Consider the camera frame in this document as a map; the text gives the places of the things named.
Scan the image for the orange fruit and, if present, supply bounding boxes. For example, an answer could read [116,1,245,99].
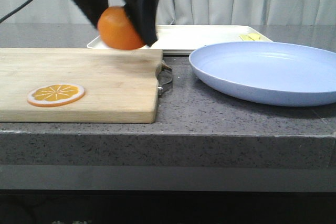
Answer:
[97,6,145,50]

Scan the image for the white rectangular tray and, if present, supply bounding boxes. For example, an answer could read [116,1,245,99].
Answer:
[86,24,274,55]

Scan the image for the metal cutting board handle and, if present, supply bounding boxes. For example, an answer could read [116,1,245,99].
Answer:
[157,60,173,96]

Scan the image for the yellow fruit pieces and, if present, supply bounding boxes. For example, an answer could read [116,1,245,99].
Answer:
[239,33,261,41]

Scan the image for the orange slice coaster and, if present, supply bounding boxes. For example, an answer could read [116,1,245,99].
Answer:
[27,83,86,108]

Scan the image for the light blue plate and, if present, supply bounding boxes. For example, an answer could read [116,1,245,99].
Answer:
[189,41,335,107]

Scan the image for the wooden cutting board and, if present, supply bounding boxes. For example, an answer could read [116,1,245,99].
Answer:
[1,48,163,123]

